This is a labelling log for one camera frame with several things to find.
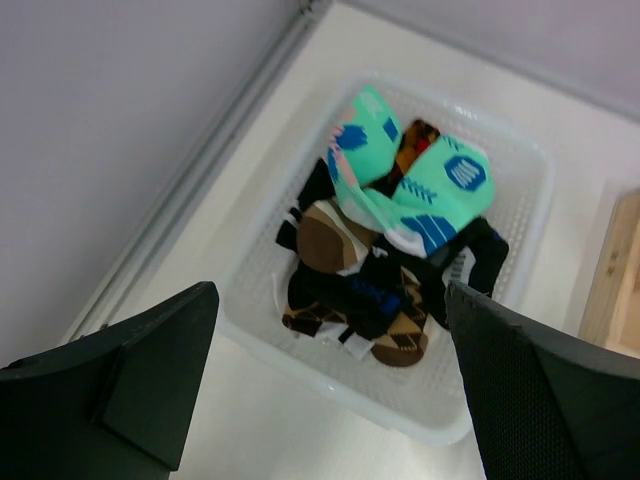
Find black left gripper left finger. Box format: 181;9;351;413
1;281;219;479

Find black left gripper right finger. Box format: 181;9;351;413
445;282;639;479

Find wooden hanging rack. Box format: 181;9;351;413
578;191;639;358

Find white plastic laundry basket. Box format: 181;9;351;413
220;71;555;446

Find black sock white stripes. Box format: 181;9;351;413
275;158;335;253

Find mint green blue sock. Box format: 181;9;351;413
327;84;402;231

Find brown tan argyle sock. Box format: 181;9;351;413
282;270;429;368

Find red yellow black argyle sock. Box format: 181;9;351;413
371;119;440;197

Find mint green sport sock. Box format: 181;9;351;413
344;133;497;259

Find black sport sock grey patches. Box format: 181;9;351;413
415;217;509;330

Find black sport sock blue accents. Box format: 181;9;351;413
287;253;411;339

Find brown tan striped sock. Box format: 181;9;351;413
296;198;378;274

